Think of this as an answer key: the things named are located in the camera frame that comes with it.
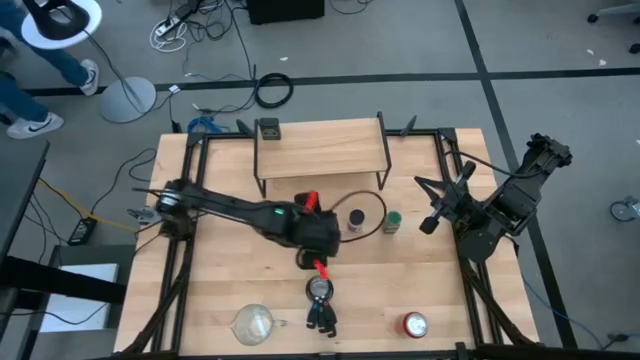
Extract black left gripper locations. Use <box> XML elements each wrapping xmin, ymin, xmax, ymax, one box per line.
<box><xmin>294</xmin><ymin>191</ymin><xmax>343</xmax><ymax>271</ymax></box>

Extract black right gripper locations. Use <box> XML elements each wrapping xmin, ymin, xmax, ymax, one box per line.
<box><xmin>414</xmin><ymin>160</ymin><xmax>484</xmax><ymax>235</ymax></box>

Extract green-lidded oregano jar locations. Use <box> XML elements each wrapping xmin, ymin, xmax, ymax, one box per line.
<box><xmin>382</xmin><ymin>210</ymin><xmax>403</xmax><ymax>235</ymax></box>

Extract green black pepper tin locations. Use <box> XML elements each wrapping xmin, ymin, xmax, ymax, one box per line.
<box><xmin>259</xmin><ymin>117</ymin><xmax>282</xmax><ymax>142</ymax></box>

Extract wooden shelf with black legs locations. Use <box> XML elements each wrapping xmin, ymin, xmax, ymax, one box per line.
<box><xmin>253</xmin><ymin>110</ymin><xmax>393</xmax><ymax>199</ymax></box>

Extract glass measuring jug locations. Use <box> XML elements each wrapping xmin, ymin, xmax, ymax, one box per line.
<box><xmin>230</xmin><ymin>303</ymin><xmax>289</xmax><ymax>347</ymax></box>

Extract red soda can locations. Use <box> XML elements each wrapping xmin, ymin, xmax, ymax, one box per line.
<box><xmin>402</xmin><ymin>311</ymin><xmax>430</xmax><ymax>340</ymax></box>

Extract grey caster wheel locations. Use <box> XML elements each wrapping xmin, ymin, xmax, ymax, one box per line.
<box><xmin>608</xmin><ymin>195</ymin><xmax>640</xmax><ymax>224</ymax></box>

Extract black box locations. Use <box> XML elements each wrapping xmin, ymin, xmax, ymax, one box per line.
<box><xmin>246</xmin><ymin>0</ymin><xmax>327</xmax><ymax>26</ymax></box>

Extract floor stand with white top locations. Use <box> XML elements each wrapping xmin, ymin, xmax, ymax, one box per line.
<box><xmin>21</xmin><ymin>0</ymin><xmax>158</xmax><ymax>124</ymax></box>

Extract black power adapter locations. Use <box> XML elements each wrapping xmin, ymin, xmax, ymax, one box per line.
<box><xmin>67</xmin><ymin>215</ymin><xmax>100</xmax><ymax>247</ymax></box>

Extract white cabinet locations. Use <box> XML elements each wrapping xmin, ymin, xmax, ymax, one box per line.
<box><xmin>38</xmin><ymin>263</ymin><xmax>121</xmax><ymax>334</ymax></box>

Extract white power strip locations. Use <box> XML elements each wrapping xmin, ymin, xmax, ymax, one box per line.
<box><xmin>153</xmin><ymin>14</ymin><xmax>182</xmax><ymax>37</ymax></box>

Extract office chair base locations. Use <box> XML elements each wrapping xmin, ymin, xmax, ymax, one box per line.
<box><xmin>587</xmin><ymin>2</ymin><xmax>640</xmax><ymax>55</ymax></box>

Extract black desk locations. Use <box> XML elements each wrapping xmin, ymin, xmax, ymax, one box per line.
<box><xmin>0</xmin><ymin>138</ymin><xmax>128</xmax><ymax>346</ymax></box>

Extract person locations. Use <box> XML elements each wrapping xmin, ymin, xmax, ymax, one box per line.
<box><xmin>0</xmin><ymin>0</ymin><xmax>101</xmax><ymax>141</ymax></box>

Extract red strap on arm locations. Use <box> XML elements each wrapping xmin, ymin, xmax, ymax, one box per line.
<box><xmin>304</xmin><ymin>190</ymin><xmax>331</xmax><ymax>282</ymax></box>

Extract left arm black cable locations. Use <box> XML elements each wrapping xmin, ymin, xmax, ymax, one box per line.
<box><xmin>329</xmin><ymin>189</ymin><xmax>389</xmax><ymax>244</ymax></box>

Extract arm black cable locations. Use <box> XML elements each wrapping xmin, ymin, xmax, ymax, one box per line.
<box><xmin>442</xmin><ymin>149</ymin><xmax>541</xmax><ymax>181</ymax></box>
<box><xmin>329</xmin><ymin>189</ymin><xmax>389</xmax><ymax>244</ymax></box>

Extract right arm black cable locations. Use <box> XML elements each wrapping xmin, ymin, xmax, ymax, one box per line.
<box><xmin>442</xmin><ymin>149</ymin><xmax>541</xmax><ymax>181</ymax></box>

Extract black aluminium table frame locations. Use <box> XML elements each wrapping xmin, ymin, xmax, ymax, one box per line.
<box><xmin>119</xmin><ymin>113</ymin><xmax>544</xmax><ymax>360</ymax></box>

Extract black coiled cable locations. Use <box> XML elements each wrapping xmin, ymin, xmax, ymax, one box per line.
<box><xmin>253</xmin><ymin>72</ymin><xmax>295</xmax><ymax>110</ymax></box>

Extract blue coiled cable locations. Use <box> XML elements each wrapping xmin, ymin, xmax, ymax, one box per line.
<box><xmin>187</xmin><ymin>115</ymin><xmax>226</xmax><ymax>135</ymax></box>

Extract black plug with cable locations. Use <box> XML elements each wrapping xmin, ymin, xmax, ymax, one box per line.
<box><xmin>601</xmin><ymin>332</ymin><xmax>640</xmax><ymax>351</ymax></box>

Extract yellow cable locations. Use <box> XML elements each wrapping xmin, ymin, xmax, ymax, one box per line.
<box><xmin>37</xmin><ymin>177</ymin><xmax>139</xmax><ymax>234</ymax></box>

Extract black ring-shaped headset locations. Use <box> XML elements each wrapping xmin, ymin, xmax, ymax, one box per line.
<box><xmin>22</xmin><ymin>0</ymin><xmax>92</xmax><ymax>42</ymax></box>

